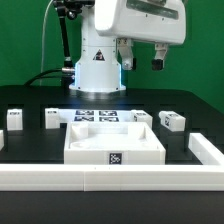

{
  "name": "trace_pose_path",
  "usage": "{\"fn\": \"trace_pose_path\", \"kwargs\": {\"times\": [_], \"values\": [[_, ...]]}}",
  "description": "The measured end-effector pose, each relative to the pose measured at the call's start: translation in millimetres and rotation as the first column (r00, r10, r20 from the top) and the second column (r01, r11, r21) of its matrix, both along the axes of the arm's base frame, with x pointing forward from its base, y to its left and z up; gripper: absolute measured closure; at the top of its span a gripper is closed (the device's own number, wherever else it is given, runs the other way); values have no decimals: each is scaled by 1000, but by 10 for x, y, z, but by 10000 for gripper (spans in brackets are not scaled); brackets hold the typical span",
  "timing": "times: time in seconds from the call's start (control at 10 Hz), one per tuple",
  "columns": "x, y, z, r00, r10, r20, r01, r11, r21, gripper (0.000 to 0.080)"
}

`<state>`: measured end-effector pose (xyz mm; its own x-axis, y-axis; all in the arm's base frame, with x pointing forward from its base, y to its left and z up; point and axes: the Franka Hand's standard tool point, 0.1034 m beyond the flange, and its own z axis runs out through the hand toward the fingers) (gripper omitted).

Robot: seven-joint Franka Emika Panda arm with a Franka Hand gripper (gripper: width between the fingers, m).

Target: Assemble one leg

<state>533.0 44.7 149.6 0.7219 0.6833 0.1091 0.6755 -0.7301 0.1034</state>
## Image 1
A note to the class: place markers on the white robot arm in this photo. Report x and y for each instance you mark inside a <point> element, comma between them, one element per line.
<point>109,29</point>

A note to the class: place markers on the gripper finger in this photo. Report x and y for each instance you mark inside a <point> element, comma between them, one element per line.
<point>124,47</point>
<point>161,50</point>

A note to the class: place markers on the white sheet with tags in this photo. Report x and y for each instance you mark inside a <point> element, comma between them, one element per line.
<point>79,115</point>

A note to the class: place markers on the white square tabletop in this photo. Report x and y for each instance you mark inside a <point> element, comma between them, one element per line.
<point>112,143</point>

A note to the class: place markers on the white U-shaped obstacle fence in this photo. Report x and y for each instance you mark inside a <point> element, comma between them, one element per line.
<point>111,178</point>

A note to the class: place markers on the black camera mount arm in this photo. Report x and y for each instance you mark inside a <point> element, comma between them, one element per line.
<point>69,9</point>

